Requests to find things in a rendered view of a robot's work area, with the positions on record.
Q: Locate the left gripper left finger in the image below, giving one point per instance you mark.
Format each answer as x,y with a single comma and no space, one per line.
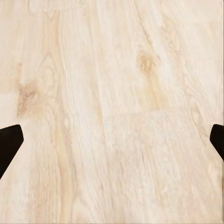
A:
11,139

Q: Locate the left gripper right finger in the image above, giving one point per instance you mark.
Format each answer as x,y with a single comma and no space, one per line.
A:
217,139

